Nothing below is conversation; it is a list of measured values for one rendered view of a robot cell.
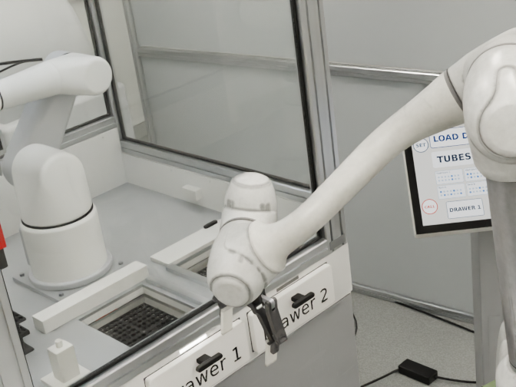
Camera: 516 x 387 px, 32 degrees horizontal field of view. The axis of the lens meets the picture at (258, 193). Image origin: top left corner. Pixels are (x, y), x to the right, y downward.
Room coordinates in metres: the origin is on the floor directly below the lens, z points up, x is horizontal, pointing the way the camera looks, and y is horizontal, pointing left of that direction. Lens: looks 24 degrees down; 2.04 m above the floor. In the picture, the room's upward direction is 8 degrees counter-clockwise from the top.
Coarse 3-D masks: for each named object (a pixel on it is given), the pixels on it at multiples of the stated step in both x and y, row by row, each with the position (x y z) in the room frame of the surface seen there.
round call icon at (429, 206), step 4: (420, 200) 2.10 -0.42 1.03; (424, 200) 2.10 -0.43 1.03; (428, 200) 2.10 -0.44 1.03; (432, 200) 2.10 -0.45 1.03; (436, 200) 2.10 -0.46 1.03; (424, 204) 2.10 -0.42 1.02; (428, 204) 2.09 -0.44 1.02; (432, 204) 2.09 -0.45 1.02; (436, 204) 2.09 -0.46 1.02; (424, 208) 2.09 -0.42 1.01; (428, 208) 2.09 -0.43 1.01; (432, 208) 2.09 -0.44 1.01; (436, 208) 2.09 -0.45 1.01; (424, 212) 2.08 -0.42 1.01; (428, 212) 2.08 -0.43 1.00; (432, 212) 2.08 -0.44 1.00; (436, 212) 2.08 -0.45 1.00
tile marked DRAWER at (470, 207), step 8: (456, 200) 2.09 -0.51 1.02; (464, 200) 2.09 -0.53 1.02; (472, 200) 2.08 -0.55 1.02; (480, 200) 2.08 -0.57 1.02; (448, 208) 2.08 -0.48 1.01; (456, 208) 2.08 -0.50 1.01; (464, 208) 2.08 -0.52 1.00; (472, 208) 2.07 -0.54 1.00; (480, 208) 2.07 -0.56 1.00; (448, 216) 2.07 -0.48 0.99; (456, 216) 2.07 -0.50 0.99; (464, 216) 2.06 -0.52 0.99; (472, 216) 2.06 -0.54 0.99
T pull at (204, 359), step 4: (200, 356) 1.71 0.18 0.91; (204, 356) 1.71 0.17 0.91; (208, 356) 1.70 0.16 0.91; (212, 356) 1.70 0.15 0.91; (216, 356) 1.70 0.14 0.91; (220, 356) 1.70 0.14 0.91; (200, 360) 1.69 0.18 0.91; (204, 360) 1.69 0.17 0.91; (208, 360) 1.69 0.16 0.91; (212, 360) 1.69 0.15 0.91; (216, 360) 1.69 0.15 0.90; (200, 364) 1.68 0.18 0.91; (204, 364) 1.67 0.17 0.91; (208, 364) 1.68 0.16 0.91; (212, 364) 1.69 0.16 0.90; (196, 368) 1.67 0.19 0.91; (200, 368) 1.66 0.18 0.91; (204, 368) 1.67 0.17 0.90
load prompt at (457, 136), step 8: (456, 128) 2.21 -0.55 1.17; (464, 128) 2.21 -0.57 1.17; (432, 136) 2.21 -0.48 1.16; (440, 136) 2.21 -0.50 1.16; (448, 136) 2.20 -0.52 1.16; (456, 136) 2.20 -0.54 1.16; (464, 136) 2.20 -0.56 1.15; (432, 144) 2.20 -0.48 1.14; (440, 144) 2.19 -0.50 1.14; (448, 144) 2.19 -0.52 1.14; (456, 144) 2.19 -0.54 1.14; (464, 144) 2.18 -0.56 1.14
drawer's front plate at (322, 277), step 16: (320, 272) 1.99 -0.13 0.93; (288, 288) 1.93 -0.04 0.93; (304, 288) 1.95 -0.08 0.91; (320, 288) 1.99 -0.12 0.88; (288, 304) 1.91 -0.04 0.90; (304, 304) 1.94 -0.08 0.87; (320, 304) 1.98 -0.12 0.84; (256, 320) 1.83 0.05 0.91; (288, 320) 1.90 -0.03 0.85; (304, 320) 1.94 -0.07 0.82; (256, 336) 1.83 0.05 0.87
